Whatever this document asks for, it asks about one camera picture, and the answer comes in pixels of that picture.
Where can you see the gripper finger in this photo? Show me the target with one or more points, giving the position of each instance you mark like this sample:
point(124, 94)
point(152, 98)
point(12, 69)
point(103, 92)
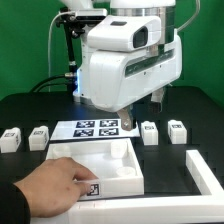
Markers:
point(126, 119)
point(156, 100)

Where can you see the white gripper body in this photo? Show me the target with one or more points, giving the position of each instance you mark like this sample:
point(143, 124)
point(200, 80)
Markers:
point(118, 79)

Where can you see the white square tabletop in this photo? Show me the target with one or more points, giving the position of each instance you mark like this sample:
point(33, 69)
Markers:
point(113, 161)

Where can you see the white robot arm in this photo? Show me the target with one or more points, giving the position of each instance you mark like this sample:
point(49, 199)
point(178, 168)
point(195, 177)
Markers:
point(164, 9)

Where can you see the black sleeved forearm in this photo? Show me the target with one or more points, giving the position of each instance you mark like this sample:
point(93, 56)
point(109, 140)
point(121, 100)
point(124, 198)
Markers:
point(14, 208)

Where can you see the person's hand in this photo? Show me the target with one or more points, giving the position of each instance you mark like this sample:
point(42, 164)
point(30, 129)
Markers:
point(55, 186)

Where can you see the white fiducial marker sheet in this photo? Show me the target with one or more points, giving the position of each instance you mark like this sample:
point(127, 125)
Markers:
point(91, 129)

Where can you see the white L-shaped obstacle fence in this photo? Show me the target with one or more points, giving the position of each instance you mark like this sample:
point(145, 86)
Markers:
point(208, 207)

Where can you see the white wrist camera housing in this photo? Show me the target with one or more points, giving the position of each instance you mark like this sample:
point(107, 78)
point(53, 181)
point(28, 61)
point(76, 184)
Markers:
point(126, 34)

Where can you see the black camera stand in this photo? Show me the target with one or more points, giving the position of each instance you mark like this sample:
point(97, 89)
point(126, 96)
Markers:
point(74, 23)

